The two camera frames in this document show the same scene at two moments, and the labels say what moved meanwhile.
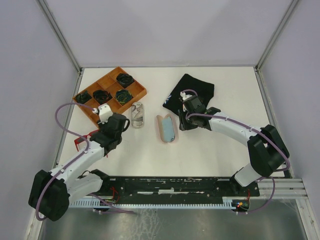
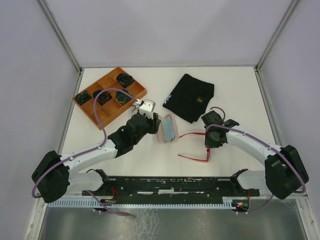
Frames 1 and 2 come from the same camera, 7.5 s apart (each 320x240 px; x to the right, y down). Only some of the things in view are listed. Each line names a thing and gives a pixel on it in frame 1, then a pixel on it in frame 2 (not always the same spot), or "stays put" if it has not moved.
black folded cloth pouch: [205, 90] stays put
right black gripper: [183, 125] -> [209, 143]
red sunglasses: [80, 139] -> [208, 151]
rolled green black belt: [83, 97] stays put
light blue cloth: [168, 129] stays put
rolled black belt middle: [102, 96] stays put
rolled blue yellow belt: [123, 96] stays put
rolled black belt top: [124, 79] stays put
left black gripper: [103, 126] -> [154, 122]
